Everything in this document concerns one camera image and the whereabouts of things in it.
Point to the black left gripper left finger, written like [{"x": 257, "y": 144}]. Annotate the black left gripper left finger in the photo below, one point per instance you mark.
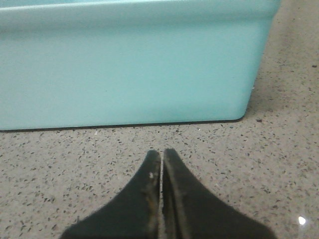
[{"x": 132, "y": 214}]

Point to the light blue plastic box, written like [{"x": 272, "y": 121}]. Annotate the light blue plastic box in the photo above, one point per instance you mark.
[{"x": 80, "y": 63}]

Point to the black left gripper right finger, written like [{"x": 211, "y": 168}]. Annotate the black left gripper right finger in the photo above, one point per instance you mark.
[{"x": 193, "y": 212}]

